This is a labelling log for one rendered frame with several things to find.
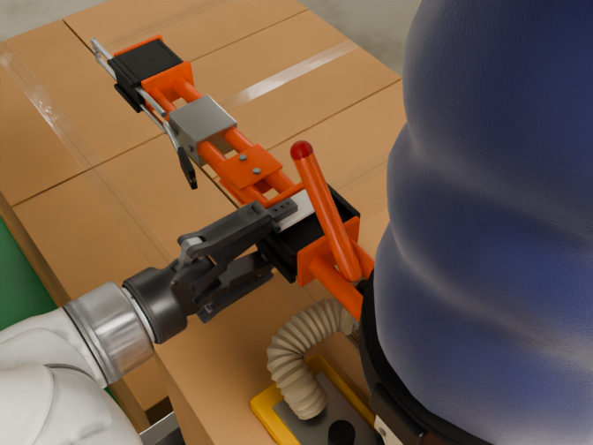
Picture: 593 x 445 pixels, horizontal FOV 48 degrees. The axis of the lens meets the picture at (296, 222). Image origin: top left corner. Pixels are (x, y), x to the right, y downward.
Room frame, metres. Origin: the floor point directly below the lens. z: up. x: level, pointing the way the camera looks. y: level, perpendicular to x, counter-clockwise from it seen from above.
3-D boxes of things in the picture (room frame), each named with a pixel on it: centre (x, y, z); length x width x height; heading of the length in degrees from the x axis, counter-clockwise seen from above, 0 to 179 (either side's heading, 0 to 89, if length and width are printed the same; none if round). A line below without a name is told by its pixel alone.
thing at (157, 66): (0.75, 0.20, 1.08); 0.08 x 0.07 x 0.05; 38
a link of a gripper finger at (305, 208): (0.48, 0.00, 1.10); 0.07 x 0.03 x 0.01; 127
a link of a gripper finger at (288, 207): (0.46, 0.02, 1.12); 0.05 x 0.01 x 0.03; 127
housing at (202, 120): (0.64, 0.12, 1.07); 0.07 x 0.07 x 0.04; 38
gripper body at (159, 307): (0.38, 0.12, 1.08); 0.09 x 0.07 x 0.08; 127
